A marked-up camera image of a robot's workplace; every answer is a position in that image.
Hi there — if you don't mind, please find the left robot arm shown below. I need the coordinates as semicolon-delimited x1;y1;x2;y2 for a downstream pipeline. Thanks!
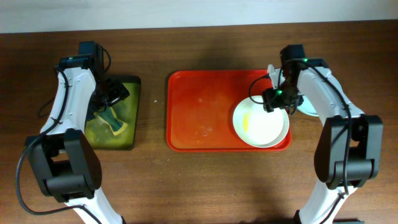
16;41;130;223

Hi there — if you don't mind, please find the black tray with soapy water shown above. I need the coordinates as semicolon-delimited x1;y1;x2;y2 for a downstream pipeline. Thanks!
85;75;141;150

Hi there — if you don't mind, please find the green and yellow sponge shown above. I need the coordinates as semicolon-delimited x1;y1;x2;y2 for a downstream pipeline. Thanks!
97;107;128;136

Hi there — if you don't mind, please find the white plate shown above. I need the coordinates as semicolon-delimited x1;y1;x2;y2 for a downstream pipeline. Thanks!
232;97;290;148

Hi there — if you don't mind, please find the light blue plate top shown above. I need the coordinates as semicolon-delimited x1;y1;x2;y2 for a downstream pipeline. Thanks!
297;95;318;117

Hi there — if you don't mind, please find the red plastic tray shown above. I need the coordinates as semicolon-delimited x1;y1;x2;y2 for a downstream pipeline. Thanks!
166;70;292;152

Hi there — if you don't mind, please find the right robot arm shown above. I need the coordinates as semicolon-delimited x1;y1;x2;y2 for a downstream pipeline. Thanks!
261;44;383;223

